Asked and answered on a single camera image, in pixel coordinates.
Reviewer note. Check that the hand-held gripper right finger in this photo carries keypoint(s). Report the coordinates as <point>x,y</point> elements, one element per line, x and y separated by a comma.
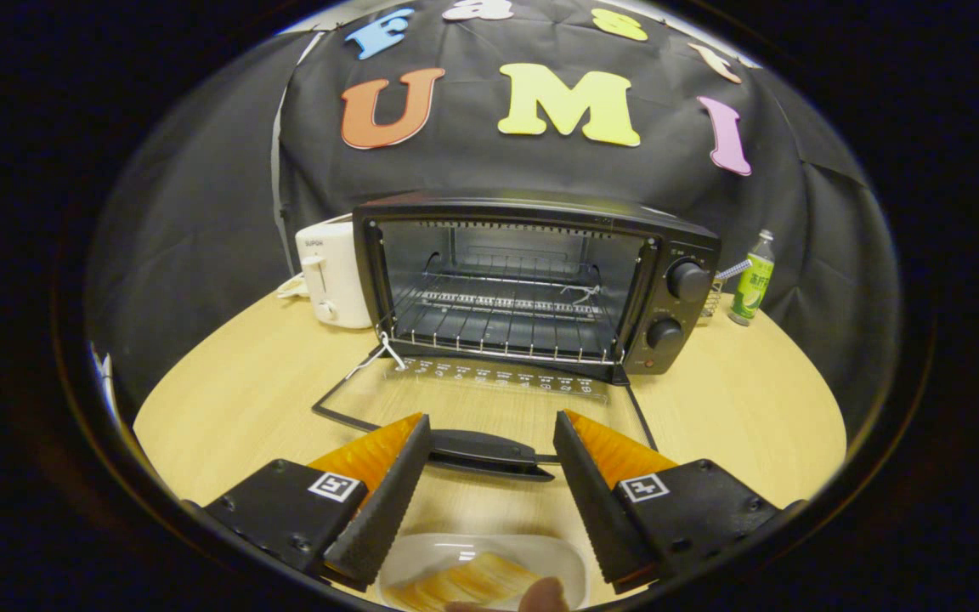
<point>600,510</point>

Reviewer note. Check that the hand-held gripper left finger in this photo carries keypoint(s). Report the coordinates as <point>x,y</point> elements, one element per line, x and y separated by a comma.
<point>383,510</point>

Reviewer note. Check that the yellow twisted bread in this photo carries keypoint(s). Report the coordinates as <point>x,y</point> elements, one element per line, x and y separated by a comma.
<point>472,582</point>

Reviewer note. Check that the black toaster oven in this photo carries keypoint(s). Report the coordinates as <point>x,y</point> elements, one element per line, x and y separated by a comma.
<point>693,310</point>

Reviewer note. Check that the white pop-up toaster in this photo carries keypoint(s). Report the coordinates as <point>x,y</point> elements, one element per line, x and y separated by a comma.
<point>336,263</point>

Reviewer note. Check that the white plastic tray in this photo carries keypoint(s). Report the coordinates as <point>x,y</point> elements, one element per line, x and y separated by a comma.
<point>421,552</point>

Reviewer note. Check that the striped small stick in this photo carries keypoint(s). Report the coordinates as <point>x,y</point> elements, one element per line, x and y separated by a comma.
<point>733,270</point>

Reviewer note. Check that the green label drink bottle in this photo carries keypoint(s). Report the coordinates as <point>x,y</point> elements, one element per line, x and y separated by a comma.
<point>751,280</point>

